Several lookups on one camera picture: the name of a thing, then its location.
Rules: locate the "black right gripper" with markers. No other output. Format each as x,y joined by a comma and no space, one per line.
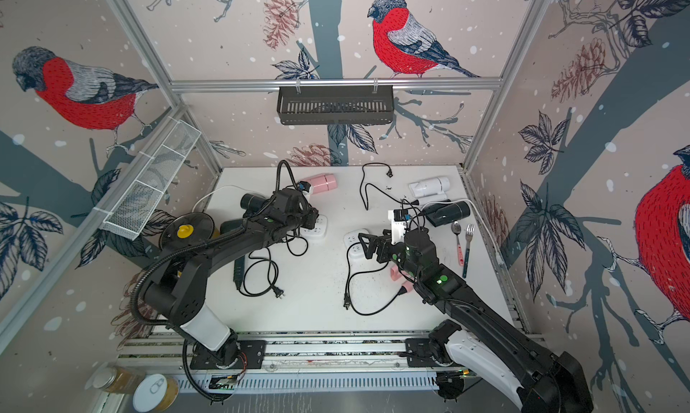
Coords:
378,240

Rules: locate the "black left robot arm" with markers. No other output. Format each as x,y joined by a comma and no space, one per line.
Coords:
172,292

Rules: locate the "pink hair dryer near arm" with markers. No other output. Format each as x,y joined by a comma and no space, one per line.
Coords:
401,278

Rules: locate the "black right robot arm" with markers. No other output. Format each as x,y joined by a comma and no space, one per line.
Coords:
533,377

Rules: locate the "white power strip right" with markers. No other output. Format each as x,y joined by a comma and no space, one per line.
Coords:
353,245

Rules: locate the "white power strip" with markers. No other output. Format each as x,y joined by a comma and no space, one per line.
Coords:
318,232
353,245

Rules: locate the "white power strip left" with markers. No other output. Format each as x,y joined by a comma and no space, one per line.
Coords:
318,232

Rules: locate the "pink folding hair dryer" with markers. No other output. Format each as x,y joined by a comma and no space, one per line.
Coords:
320,183

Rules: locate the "dark green folding hair dryer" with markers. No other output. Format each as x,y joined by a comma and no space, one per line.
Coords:
440,214

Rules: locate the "white folding hair dryer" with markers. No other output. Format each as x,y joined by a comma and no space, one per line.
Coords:
430,187

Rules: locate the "dark green small hair dryer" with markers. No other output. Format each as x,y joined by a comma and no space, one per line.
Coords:
252,203

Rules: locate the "green copper long hair dryer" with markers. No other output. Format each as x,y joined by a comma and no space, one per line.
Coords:
239,262

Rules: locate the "yellow pot with glass lid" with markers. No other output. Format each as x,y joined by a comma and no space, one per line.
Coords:
188,230

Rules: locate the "white lidded tin can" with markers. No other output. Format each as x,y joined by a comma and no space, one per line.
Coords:
155,393

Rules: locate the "glass jar with lid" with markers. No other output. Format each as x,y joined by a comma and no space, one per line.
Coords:
115,379

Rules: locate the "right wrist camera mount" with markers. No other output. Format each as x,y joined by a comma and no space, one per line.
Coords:
399,219

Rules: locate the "silver spoon pink handle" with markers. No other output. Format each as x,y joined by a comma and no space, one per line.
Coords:
457,230

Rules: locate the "silver fork dark handle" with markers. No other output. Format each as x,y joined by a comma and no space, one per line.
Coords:
469,236

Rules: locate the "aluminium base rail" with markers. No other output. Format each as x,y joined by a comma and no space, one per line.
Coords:
316,362

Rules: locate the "black hanging wall basket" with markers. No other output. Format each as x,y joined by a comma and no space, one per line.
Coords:
336,105

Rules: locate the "white wire basket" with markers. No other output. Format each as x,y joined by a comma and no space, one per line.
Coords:
159,164

